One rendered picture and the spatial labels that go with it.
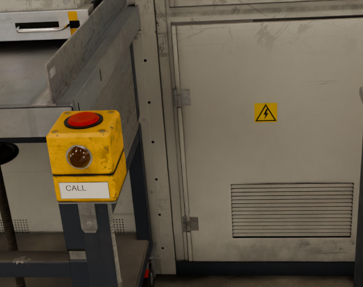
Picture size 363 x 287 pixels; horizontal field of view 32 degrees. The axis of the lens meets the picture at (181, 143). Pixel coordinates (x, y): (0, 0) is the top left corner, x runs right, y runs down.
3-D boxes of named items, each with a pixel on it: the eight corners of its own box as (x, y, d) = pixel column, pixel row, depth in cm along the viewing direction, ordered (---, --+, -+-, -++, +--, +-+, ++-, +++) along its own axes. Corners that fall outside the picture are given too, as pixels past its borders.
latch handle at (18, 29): (65, 31, 125) (64, 27, 125) (12, 33, 126) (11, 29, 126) (72, 24, 130) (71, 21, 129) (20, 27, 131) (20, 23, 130)
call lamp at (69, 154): (92, 173, 77) (88, 148, 76) (65, 173, 78) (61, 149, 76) (94, 168, 79) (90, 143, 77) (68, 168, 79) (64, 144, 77)
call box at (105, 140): (117, 205, 80) (107, 132, 76) (56, 205, 81) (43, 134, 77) (127, 175, 88) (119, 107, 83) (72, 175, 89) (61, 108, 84)
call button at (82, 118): (96, 134, 79) (94, 122, 78) (65, 135, 79) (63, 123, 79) (103, 122, 82) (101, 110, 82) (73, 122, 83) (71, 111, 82)
